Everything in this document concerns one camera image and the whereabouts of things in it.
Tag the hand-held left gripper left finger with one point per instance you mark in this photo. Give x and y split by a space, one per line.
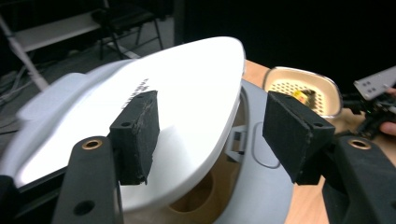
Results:
135 140

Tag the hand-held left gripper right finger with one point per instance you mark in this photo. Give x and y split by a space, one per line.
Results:
289 137

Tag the white lidded kitchen appliance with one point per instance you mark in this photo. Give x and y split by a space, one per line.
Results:
193 81

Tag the small yellow item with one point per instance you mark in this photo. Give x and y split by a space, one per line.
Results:
301 96

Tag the cream perforated tray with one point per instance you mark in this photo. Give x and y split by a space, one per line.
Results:
327 90

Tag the black folding chair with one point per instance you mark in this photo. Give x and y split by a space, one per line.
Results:
124 21

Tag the white shelf board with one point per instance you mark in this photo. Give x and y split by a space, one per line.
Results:
56 31

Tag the white stand pole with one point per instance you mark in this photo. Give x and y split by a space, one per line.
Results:
21 53

